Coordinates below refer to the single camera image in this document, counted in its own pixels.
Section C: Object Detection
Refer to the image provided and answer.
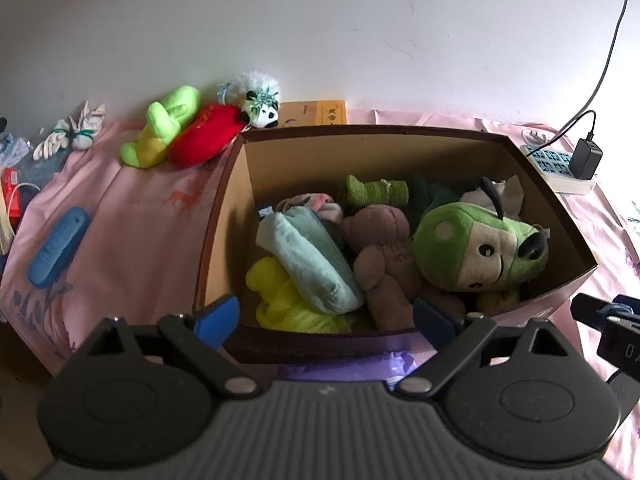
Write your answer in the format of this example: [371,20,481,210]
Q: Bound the brown cardboard box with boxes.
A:
[192,124,599,363]

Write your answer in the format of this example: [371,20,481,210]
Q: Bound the grey power cable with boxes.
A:
[565,0,638,126]

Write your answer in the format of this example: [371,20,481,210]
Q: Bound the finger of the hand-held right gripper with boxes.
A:
[571,292,640,333]

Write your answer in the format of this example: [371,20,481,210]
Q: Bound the pink grey sock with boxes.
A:
[275,192,346,223]

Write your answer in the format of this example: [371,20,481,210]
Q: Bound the black charger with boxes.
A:
[571,138,603,180]

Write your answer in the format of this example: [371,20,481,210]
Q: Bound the white cable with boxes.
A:
[0,182,42,261]

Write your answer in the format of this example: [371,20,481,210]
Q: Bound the blue remote control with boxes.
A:
[27,206,91,288]

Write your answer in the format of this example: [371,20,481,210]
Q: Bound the white tied gloves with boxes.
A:
[32,100,107,162]

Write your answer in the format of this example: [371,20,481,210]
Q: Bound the black charger cable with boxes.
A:
[542,110,598,148]

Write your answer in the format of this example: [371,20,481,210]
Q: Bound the dark green cloth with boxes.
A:
[407,175,463,226]

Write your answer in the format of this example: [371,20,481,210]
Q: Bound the brown teddy bear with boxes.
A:
[342,205,468,331]

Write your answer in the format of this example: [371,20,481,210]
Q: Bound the white power strip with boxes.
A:
[520,142,598,195]

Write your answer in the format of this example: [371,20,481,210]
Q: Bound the purple plastic packet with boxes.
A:
[277,347,426,381]

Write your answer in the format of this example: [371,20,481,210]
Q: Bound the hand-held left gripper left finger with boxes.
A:
[75,295,263,397]

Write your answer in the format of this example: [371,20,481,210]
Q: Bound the red plush toy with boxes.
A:
[167,102,246,170]

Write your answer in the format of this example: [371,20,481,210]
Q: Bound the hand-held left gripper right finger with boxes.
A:
[395,297,583,395]

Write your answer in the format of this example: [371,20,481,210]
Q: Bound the clear plastic bag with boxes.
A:
[0,132,31,166]

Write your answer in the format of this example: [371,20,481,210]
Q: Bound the yellow soft toy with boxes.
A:
[475,287,522,313]

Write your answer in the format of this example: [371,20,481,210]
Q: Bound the yellow fluffy cloth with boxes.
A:
[248,256,353,333]

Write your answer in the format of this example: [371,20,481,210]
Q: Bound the red packet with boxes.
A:
[0,167,23,221]

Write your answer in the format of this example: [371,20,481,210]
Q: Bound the green dog plush toy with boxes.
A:
[412,200,551,293]

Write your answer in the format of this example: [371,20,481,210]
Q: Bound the small tan cardboard box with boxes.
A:
[277,100,347,127]

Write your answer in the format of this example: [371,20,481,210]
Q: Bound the small panda plush toy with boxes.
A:
[217,71,281,129]

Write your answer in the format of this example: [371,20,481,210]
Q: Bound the lime green plush toy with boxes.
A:
[120,85,202,170]

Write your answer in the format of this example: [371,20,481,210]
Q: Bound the light green cloth pouch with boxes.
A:
[256,207,366,313]

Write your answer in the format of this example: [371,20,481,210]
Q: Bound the green knitted sock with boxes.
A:
[337,175,412,208]

